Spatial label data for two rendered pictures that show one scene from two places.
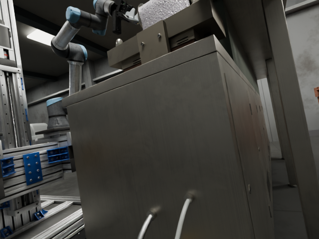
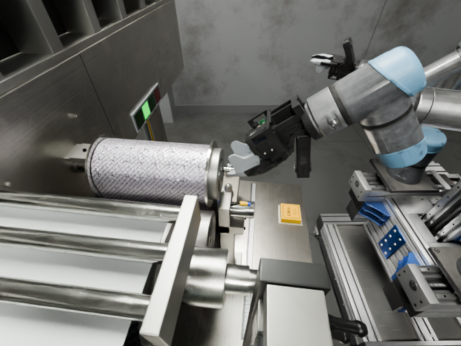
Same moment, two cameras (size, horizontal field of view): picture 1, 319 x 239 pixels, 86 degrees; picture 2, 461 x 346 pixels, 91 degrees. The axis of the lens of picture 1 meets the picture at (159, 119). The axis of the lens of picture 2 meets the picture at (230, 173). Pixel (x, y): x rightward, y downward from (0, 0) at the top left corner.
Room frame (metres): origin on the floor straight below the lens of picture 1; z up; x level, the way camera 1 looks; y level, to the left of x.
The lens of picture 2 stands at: (1.18, -0.14, 1.61)
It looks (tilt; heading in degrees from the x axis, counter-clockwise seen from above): 45 degrees down; 154
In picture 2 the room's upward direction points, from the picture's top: straight up
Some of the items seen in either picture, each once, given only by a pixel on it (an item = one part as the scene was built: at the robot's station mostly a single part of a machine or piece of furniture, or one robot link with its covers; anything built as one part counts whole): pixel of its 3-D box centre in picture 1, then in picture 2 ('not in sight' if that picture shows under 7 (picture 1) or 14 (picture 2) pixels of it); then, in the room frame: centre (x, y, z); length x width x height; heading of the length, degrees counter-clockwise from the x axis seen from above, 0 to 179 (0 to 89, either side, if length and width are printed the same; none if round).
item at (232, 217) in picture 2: not in sight; (232, 235); (0.90, 0.00, 1.05); 0.06 x 0.05 x 0.31; 58
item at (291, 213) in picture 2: not in sight; (290, 213); (0.84, 0.27, 0.91); 0.07 x 0.07 x 0.02; 58
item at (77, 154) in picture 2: not in sight; (83, 152); (0.69, -0.27, 1.28); 0.06 x 0.05 x 0.02; 58
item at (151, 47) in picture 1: (153, 44); not in sight; (0.52, -0.02, 0.97); 0.10 x 0.03 x 0.11; 58
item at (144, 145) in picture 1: (225, 145); not in sight; (1.61, -0.56, 0.43); 2.52 x 0.64 x 0.86; 148
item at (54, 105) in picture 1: (57, 106); not in sight; (1.29, 0.75, 0.98); 0.13 x 0.12 x 0.14; 137
